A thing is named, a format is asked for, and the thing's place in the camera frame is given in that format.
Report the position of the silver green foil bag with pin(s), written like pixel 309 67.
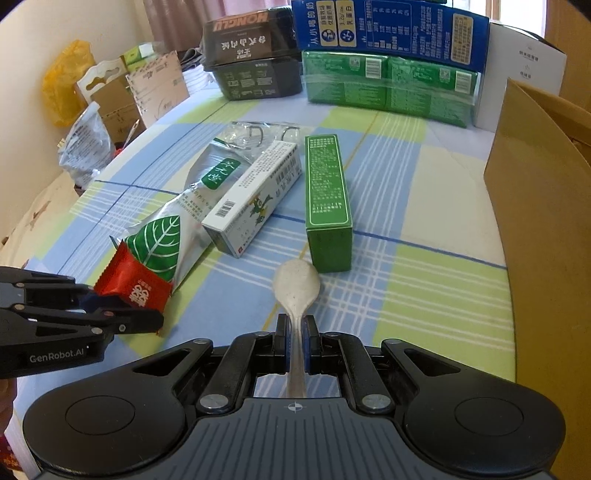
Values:
pixel 170 240

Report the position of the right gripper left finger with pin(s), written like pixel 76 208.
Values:
pixel 233 370

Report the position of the black instant meal bowl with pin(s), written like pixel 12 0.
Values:
pixel 254 55

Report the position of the blue carton box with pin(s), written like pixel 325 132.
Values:
pixel 420 30

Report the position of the checkered tablecloth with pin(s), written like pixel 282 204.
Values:
pixel 392 210

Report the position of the green shrink-wrapped box pack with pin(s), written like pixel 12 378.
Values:
pixel 393 84

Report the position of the pink printed cardboard box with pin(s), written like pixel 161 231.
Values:
pixel 157 87

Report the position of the pink curtain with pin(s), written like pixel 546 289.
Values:
pixel 178 24

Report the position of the red snack packet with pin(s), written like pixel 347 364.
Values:
pixel 130 281

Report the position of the white cardboard box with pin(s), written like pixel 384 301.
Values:
pixel 514 53

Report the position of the clear plastic bag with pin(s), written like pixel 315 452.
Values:
pixel 87 149

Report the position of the green medicine box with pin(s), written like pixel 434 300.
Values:
pixel 328 216

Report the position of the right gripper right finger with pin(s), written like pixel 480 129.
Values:
pixel 344 356

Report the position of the white medicine box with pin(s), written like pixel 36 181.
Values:
pixel 254 198

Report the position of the yellow plastic bag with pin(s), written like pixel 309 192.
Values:
pixel 61 99

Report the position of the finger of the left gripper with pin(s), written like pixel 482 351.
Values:
pixel 112 313

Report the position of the clear bag with wire hooks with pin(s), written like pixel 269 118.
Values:
pixel 250 139

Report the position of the brown cardboard box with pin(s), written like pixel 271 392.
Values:
pixel 538 180

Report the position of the white plastic spoon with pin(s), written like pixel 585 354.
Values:
pixel 296 286

